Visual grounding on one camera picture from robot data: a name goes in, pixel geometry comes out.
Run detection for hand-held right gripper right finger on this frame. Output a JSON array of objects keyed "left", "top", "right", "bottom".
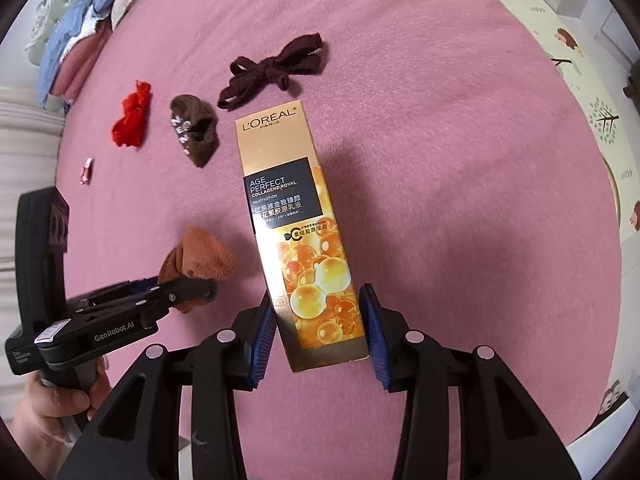
[{"left": 359, "top": 284, "right": 583, "bottom": 480}]

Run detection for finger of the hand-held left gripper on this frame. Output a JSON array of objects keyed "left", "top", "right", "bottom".
[
  {"left": 90, "top": 279, "right": 218, "bottom": 318},
  {"left": 75, "top": 276, "right": 162, "bottom": 308}
]

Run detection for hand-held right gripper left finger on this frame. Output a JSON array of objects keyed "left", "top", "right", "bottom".
[{"left": 62, "top": 287, "right": 278, "bottom": 480}]

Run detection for orange-brown sock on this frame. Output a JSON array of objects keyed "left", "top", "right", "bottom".
[{"left": 156, "top": 226, "right": 237, "bottom": 314}]

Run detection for gold cosmetics box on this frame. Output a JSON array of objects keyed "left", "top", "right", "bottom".
[{"left": 235, "top": 100, "right": 371, "bottom": 373}]

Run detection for person's left hand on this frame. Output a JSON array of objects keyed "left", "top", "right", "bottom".
[{"left": 12, "top": 357, "right": 113, "bottom": 453}]

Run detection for white curtain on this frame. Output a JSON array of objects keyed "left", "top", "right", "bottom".
[{"left": 0, "top": 87, "right": 66, "bottom": 261}]

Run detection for brown printed sock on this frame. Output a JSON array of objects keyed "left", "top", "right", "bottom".
[{"left": 170, "top": 94, "right": 221, "bottom": 169}]

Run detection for red sock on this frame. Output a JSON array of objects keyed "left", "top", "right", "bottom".
[{"left": 111, "top": 80, "right": 152, "bottom": 149}]

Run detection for pink pillow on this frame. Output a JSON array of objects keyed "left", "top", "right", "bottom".
[{"left": 50, "top": 25, "right": 116, "bottom": 98}]

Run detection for white lace cloth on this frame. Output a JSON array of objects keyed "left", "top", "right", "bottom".
[{"left": 75, "top": 15, "right": 101, "bottom": 41}]

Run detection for green tufted headboard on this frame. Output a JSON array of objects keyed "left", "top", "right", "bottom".
[{"left": 22, "top": 0, "right": 101, "bottom": 56}]

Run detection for cartoon tree play mat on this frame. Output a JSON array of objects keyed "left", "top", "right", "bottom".
[{"left": 457, "top": 0, "right": 640, "bottom": 441}]

